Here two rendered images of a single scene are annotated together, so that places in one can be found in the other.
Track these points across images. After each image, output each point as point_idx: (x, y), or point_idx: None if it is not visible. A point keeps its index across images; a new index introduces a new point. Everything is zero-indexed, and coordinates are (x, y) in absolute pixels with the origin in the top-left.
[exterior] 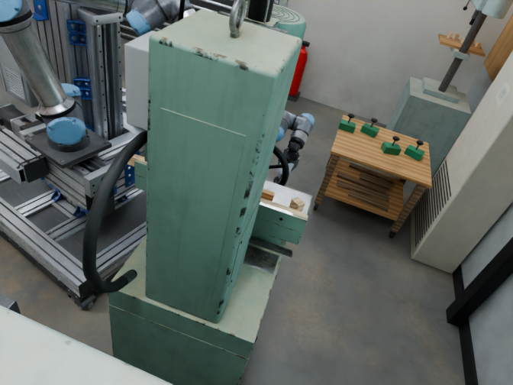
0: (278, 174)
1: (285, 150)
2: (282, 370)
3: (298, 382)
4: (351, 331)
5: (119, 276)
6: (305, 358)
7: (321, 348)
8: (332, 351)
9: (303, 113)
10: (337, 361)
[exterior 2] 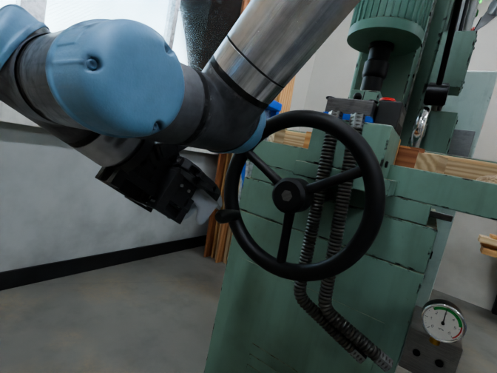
0: (222, 204)
1: (192, 163)
2: (189, 368)
3: (179, 354)
4: (51, 371)
5: (431, 209)
6: (151, 368)
7: (120, 369)
8: (109, 362)
9: (19, 11)
10: (116, 351)
